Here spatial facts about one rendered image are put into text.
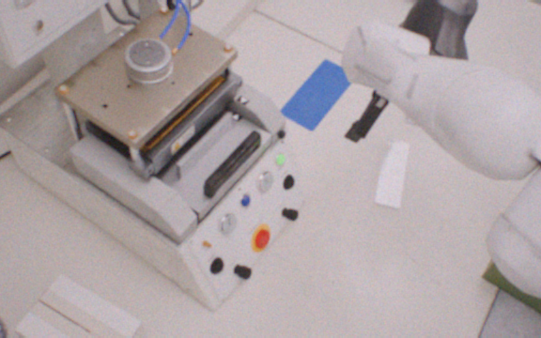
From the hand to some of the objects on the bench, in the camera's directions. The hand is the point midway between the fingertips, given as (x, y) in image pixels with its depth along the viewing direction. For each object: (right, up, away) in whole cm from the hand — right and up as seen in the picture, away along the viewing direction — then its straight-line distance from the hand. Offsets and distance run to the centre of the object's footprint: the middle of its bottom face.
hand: (364, 110), depth 126 cm
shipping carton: (-53, -44, -10) cm, 70 cm away
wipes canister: (-72, -43, -11) cm, 84 cm away
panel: (-20, -29, +2) cm, 35 cm away
